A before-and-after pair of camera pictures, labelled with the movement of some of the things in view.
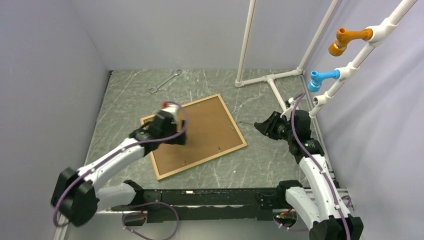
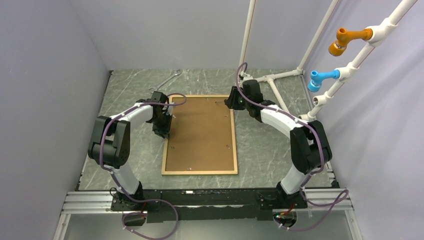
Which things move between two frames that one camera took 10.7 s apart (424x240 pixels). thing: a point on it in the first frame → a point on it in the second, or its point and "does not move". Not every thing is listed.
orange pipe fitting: [337, 47] does not move
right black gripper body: [282, 130] → [238, 101]
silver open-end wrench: [177, 72] does not move
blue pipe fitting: [315, 83] does not move
